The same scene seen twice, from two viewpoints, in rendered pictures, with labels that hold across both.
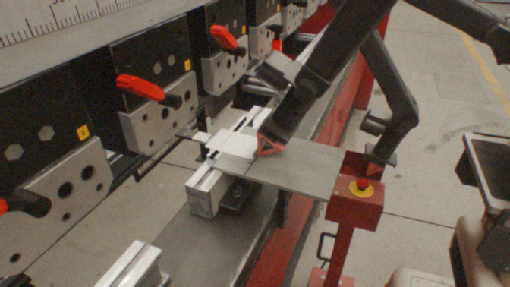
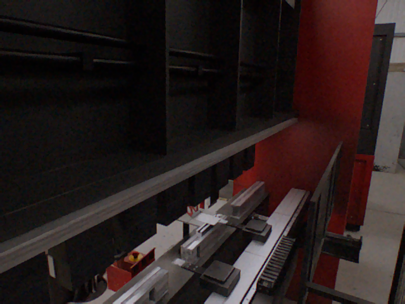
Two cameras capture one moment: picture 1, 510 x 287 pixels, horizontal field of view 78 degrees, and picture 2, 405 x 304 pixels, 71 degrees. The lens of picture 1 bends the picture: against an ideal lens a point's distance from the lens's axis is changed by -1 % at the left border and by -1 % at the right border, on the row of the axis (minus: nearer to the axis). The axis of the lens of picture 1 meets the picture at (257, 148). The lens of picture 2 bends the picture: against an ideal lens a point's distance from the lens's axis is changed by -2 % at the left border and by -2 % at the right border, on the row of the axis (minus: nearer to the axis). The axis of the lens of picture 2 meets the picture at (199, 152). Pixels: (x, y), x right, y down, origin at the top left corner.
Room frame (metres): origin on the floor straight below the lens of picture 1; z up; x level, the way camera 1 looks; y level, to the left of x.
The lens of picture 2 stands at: (1.99, 0.16, 1.69)
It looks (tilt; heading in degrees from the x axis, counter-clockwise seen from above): 14 degrees down; 186
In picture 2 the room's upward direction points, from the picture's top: 1 degrees clockwise
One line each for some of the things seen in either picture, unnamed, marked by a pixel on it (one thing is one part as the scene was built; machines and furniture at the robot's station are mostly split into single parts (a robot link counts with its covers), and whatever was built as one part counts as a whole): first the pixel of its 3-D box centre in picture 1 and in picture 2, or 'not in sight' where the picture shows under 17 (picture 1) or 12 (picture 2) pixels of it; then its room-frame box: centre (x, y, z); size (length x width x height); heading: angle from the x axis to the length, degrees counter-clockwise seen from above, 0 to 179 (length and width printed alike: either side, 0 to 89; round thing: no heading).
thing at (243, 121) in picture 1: (231, 139); (208, 225); (0.66, 0.07, 0.99); 0.20 x 0.03 x 0.03; 157
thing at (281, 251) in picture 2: not in sight; (278, 260); (0.98, 0.37, 1.02); 0.37 x 0.06 x 0.04; 157
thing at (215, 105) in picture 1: (221, 96); (212, 196); (0.63, 0.08, 1.13); 0.10 x 0.02 x 0.10; 157
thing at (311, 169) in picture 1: (281, 159); (188, 213); (0.57, -0.06, 1.00); 0.26 x 0.18 x 0.01; 67
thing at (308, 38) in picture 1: (273, 39); not in sight; (2.02, -0.11, 0.81); 0.64 x 0.08 x 0.14; 67
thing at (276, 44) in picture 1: (274, 45); not in sight; (0.75, -0.04, 1.20); 0.04 x 0.02 x 0.10; 67
